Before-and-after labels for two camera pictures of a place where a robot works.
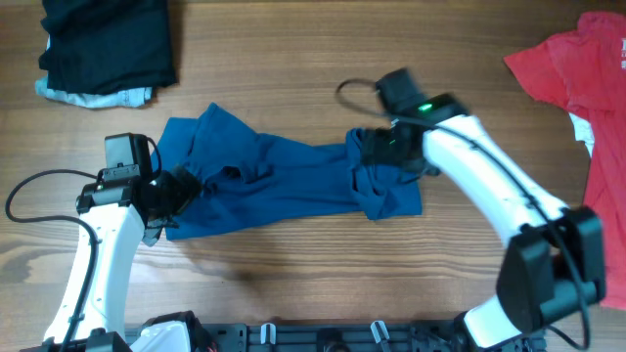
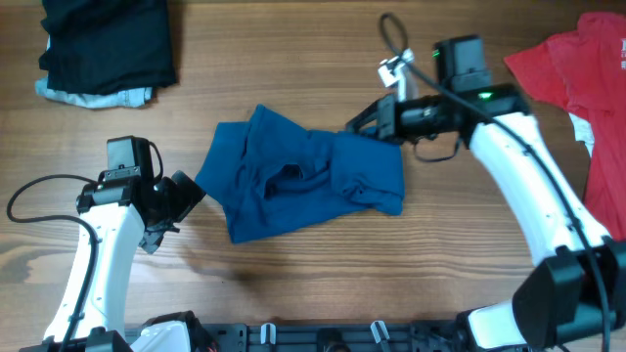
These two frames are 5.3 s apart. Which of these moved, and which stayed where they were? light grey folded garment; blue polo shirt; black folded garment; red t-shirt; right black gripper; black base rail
Moved: blue polo shirt; right black gripper
Stayed: black folded garment; red t-shirt; black base rail; light grey folded garment
